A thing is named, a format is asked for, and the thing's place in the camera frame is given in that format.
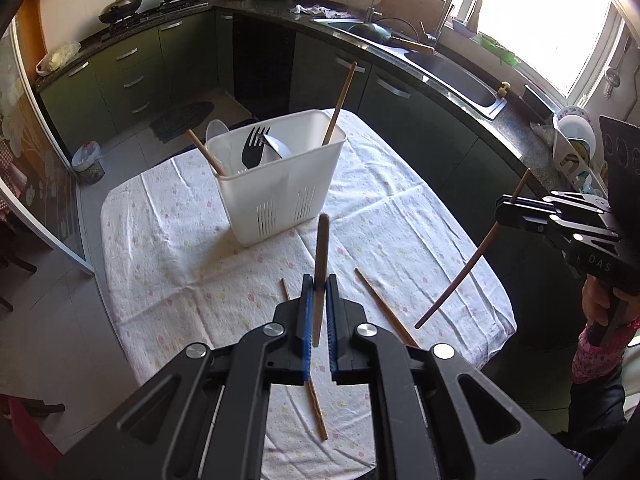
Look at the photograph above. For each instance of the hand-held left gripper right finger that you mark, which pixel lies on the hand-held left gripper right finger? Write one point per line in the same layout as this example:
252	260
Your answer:
334	320

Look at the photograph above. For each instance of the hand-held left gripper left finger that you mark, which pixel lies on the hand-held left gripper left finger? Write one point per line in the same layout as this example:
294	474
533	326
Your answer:
306	320

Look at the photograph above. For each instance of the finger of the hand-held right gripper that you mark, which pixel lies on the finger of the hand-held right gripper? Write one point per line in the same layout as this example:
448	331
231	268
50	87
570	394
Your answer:
525	220
530	204

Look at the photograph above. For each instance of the white plastic utensil holder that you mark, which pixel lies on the white plastic utensil holder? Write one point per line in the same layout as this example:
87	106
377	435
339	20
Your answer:
280	195

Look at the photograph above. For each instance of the white plastic spoon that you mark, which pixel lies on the white plastic spoon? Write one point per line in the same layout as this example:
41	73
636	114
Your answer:
276	148

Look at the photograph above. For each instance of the black plastic fork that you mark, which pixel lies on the black plastic fork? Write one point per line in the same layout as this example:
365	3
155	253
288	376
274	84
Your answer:
248	155

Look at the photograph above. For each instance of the person's right hand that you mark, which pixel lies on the person's right hand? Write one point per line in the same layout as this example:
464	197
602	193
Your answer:
594	302

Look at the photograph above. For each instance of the dish rack with plates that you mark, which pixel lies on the dish rack with plates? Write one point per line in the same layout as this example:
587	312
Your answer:
575	145

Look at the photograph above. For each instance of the brass tap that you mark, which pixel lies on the brass tap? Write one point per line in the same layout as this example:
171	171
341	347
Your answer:
502	89

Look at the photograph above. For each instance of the white floral tablecloth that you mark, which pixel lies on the white floral tablecloth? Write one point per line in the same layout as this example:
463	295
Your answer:
190	260

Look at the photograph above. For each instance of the steel kitchen sink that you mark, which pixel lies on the steel kitchen sink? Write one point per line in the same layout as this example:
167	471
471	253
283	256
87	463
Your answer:
450	75

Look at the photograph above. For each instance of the green plastic container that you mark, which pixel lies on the green plastic container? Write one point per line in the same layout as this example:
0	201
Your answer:
497	49

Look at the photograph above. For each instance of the tall steel faucet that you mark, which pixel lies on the tall steel faucet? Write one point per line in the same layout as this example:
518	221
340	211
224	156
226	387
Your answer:
460	5

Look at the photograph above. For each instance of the dark floor mat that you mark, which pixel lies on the dark floor mat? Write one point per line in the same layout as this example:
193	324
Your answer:
180	120

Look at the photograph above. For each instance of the small bin with bag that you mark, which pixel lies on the small bin with bag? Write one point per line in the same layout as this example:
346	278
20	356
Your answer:
89	161

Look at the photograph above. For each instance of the green base cabinets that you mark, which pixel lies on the green base cabinets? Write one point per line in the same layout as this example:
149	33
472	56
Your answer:
150	75

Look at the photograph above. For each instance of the crumpled rag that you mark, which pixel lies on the crumpled rag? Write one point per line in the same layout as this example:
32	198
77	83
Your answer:
312	10

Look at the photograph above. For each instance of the dark wooden chair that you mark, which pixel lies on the dark wooden chair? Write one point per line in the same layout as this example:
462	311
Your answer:
10	260

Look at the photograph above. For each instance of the red cushioned chair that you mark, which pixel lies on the red cushioned chair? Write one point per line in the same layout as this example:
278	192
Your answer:
27	440

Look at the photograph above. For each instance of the sliding glass door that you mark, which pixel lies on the sliding glass door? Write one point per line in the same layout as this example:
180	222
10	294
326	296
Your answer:
35	160

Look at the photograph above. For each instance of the gas stove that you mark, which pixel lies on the gas stove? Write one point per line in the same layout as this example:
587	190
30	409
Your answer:
155	10

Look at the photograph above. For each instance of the white plastic bag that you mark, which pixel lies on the white plastic bag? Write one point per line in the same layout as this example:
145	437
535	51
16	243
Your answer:
57	57

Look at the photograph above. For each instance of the black lidded wok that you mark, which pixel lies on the black lidded wok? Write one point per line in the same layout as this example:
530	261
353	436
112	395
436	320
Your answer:
119	7

